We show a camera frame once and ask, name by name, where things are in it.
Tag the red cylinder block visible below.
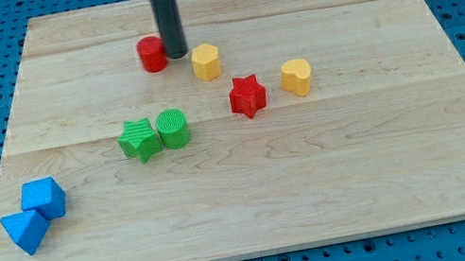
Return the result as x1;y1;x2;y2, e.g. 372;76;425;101
136;36;167;73

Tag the red star block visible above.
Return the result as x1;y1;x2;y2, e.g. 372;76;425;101
229;74;267;119

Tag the green star block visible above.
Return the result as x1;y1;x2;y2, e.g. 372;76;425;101
117;118;163;164

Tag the green cylinder block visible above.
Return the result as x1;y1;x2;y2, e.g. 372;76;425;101
155;108;191;149

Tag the yellow hexagon block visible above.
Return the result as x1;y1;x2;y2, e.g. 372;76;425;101
191;43;222;81

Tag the yellow heart block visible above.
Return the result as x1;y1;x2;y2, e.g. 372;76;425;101
281;58;312;97

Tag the wooden board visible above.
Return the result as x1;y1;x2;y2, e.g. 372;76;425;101
0;0;465;261

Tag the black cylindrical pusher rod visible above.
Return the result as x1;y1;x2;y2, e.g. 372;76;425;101
149;0;188;60

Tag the blue cube block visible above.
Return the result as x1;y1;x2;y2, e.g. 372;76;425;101
20;176;67;220

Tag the blue triangle block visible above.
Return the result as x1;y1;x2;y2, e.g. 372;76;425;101
0;210;50;255

